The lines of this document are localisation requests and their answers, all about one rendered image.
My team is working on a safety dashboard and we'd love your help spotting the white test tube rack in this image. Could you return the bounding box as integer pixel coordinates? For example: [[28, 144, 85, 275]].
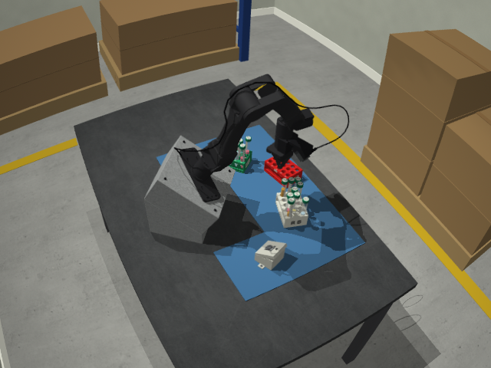
[[275, 192, 308, 228]]

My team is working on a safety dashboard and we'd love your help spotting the red rack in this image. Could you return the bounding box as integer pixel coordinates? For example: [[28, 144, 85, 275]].
[[264, 157, 303, 185]]

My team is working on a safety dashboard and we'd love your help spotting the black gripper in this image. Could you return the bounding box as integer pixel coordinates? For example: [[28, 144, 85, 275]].
[[266, 133, 293, 169]]

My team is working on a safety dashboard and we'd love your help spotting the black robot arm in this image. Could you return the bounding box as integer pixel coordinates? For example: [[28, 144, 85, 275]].
[[179, 74, 315, 202]]

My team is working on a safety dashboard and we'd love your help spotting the blue bench mat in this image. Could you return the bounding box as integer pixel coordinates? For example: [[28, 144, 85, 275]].
[[213, 125, 365, 301]]

